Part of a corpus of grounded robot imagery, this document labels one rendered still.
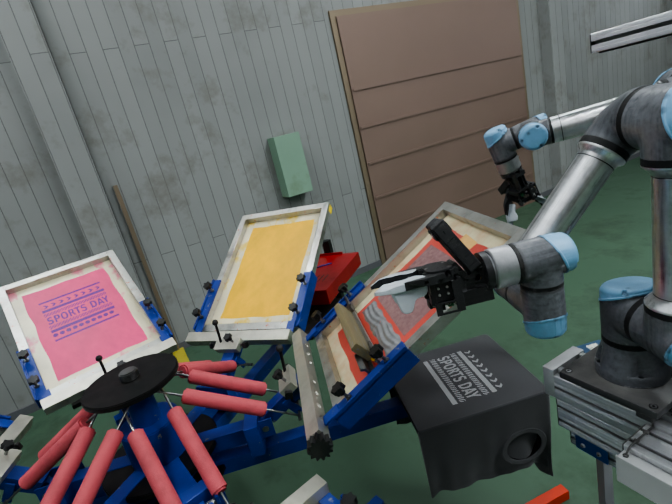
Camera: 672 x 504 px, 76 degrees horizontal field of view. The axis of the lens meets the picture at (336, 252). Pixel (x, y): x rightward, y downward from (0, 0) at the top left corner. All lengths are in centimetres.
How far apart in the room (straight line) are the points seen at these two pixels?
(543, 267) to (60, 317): 230
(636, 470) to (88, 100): 466
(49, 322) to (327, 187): 359
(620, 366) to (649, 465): 20
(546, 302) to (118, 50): 454
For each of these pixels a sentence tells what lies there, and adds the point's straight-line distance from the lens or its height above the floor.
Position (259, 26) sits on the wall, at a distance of 528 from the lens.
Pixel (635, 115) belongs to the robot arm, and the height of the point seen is 186.
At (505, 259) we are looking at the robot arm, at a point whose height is 168.
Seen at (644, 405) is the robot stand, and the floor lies 126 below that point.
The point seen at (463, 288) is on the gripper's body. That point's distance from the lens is 81.
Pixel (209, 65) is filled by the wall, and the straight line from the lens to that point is 502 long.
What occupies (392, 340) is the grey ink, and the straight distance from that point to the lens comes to 144.
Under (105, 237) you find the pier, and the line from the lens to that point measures 464.
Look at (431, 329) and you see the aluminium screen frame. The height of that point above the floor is 134.
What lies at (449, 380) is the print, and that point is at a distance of 176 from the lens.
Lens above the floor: 197
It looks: 17 degrees down
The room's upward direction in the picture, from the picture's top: 14 degrees counter-clockwise
